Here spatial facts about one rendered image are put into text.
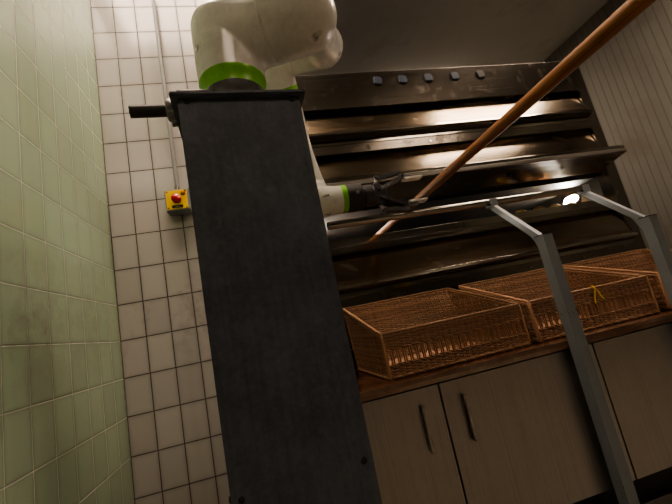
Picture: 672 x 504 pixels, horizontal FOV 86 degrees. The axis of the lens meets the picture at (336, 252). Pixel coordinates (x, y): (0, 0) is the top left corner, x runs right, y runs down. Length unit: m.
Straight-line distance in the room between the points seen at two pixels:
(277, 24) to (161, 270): 1.24
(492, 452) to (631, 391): 0.57
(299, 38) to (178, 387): 1.39
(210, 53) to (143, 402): 1.38
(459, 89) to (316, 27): 1.70
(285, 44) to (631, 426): 1.58
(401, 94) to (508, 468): 1.80
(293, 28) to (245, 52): 0.10
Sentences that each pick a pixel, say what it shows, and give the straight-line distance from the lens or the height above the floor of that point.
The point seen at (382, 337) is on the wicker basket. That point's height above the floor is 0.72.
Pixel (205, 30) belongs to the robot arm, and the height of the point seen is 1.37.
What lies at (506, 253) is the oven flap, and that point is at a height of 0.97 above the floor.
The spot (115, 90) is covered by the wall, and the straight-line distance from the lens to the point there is 2.17.
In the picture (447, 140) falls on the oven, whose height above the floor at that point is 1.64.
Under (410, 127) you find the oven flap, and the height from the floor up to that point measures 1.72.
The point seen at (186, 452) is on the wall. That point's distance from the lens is 1.77.
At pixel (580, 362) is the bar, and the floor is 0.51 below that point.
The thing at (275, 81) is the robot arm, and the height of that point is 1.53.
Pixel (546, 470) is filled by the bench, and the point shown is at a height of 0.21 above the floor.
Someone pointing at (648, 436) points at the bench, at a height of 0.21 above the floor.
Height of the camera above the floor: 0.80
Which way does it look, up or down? 11 degrees up
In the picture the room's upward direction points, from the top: 12 degrees counter-clockwise
